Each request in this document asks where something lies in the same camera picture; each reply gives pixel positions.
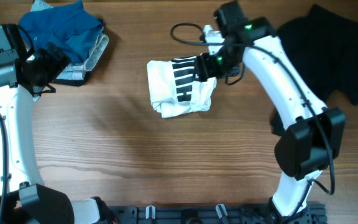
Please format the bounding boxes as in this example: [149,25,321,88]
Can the white Puma t-shirt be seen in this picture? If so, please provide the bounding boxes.
[147,56,217,118]

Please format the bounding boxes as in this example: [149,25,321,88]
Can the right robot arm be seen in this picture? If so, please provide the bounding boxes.
[195,1,345,223]

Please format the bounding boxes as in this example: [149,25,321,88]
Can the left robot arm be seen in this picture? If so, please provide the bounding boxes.
[0,24,114,223]

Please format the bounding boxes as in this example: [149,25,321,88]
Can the light denim folded jeans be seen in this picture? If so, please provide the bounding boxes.
[30,1,109,72]

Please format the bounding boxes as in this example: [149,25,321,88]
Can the black folded garment under stack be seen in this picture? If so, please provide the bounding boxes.
[52,72,91,86]

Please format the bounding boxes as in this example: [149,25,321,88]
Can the blue folded shirt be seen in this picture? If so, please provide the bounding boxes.
[19,1,103,63]

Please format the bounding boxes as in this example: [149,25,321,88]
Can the black t-shirt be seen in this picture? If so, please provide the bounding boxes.
[270,3,358,138]

